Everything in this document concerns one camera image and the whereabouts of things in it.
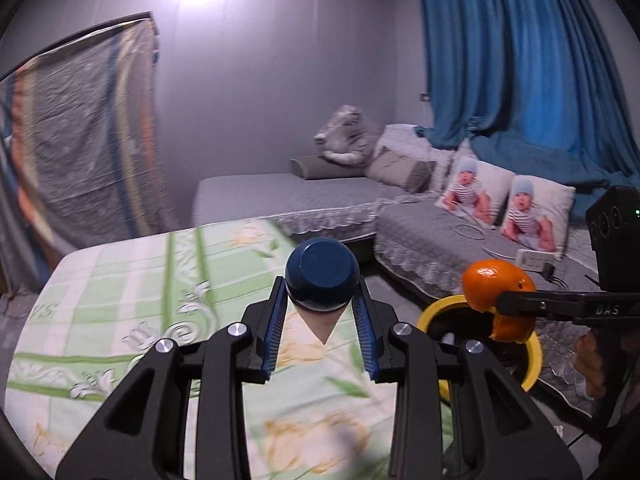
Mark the yellow bowl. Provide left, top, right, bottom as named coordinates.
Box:
left=417, top=294, right=543, bottom=403

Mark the orange fruit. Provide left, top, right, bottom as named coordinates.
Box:
left=461, top=259, right=538, bottom=345

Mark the grey covered sofa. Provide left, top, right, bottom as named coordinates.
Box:
left=191, top=170, right=640, bottom=416

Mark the white quilted cushion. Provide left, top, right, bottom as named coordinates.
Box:
left=375, top=124, right=468, bottom=196

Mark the plastic wrapped plush toy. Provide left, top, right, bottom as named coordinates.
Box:
left=314, top=105, right=381, bottom=163

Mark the baby print pillow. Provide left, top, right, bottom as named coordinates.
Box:
left=500, top=174, right=577, bottom=261
left=435, top=152, right=516, bottom=228

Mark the grey cushion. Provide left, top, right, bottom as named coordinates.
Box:
left=365, top=147, right=436, bottom=195

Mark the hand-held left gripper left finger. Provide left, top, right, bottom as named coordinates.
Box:
left=55, top=277, right=288, bottom=480

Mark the striped plastic covered blanket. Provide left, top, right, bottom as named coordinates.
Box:
left=0, top=10, right=181, bottom=301

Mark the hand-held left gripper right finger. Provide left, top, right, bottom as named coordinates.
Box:
left=350, top=280, right=583, bottom=480

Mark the white cable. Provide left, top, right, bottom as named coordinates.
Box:
left=452, top=210, right=531, bottom=261

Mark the grey bolster pillow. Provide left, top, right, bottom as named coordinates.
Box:
left=291, top=155, right=371, bottom=181

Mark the white power strip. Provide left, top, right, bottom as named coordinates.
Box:
left=516, top=249, right=557, bottom=273

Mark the person's right hand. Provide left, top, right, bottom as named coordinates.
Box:
left=574, top=332, right=608, bottom=401

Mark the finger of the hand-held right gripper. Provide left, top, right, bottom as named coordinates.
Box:
left=494, top=290, right=593, bottom=323

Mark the blue round container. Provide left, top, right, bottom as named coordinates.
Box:
left=284, top=239, right=361, bottom=346

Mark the blue curtain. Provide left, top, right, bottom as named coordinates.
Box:
left=417, top=0, right=640, bottom=196

